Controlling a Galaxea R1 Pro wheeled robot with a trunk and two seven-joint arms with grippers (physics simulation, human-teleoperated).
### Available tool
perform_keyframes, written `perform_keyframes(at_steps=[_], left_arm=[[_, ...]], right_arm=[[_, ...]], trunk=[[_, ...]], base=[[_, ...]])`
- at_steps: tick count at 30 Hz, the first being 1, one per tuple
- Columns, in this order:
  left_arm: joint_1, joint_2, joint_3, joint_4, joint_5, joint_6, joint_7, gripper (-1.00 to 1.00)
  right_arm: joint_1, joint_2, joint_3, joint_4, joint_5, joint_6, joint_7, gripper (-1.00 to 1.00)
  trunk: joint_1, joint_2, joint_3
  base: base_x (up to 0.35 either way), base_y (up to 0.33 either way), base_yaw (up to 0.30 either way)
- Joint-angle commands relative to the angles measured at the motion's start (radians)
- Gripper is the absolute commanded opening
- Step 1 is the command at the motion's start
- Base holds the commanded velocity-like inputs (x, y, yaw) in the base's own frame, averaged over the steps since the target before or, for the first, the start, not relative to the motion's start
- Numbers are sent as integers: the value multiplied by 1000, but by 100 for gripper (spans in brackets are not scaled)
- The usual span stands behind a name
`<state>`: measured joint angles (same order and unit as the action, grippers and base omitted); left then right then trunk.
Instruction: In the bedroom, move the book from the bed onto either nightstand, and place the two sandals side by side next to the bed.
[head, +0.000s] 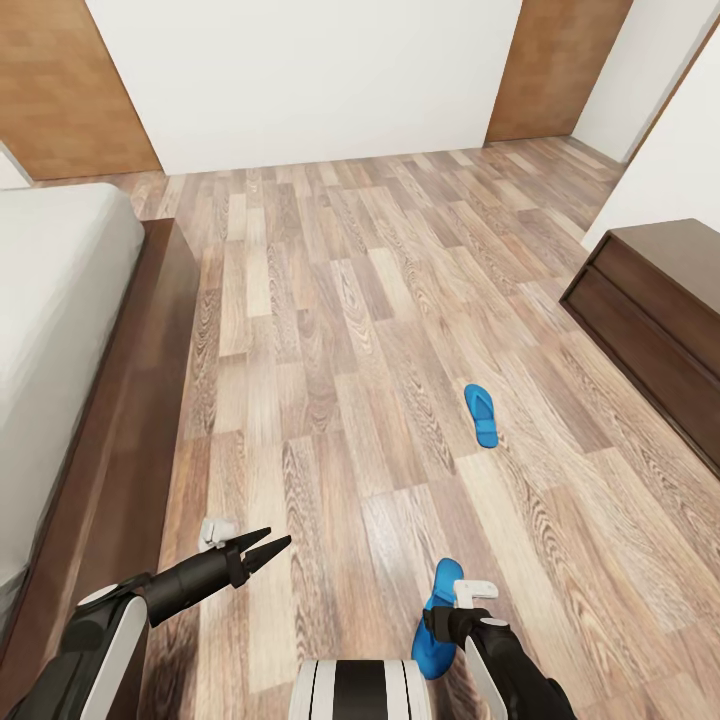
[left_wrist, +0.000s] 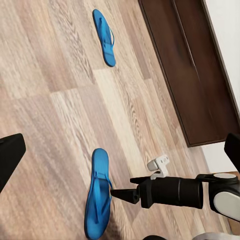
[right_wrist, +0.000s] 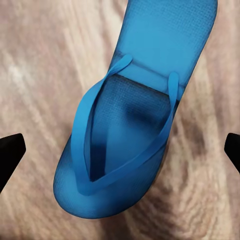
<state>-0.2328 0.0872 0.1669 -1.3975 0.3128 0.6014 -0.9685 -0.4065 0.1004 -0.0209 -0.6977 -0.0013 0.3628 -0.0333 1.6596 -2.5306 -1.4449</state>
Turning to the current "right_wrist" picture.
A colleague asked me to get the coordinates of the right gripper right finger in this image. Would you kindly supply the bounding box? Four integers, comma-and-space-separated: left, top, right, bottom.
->
224, 133, 240, 173

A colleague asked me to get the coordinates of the sandal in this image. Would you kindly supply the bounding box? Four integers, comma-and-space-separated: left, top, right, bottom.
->
53, 0, 218, 219

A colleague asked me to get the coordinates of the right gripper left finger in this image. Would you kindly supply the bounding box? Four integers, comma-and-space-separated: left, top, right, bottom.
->
0, 133, 26, 193

